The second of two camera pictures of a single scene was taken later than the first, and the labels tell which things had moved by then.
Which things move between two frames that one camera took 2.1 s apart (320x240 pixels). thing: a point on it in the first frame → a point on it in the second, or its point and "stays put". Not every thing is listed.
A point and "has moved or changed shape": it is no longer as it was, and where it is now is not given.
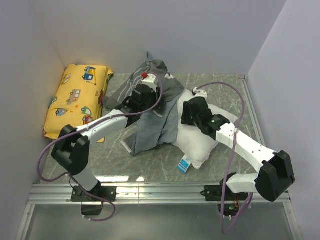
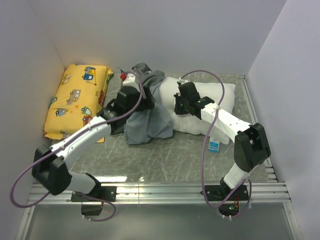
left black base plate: [109, 193] stays put
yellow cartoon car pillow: [78, 99] stays put
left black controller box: [91, 210] stays put
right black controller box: [229, 209] stays put
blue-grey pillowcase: [154, 128] has moved or changed shape
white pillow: [192, 143] → [188, 124]
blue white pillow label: [183, 166] → [214, 146]
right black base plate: [214, 192] stays put
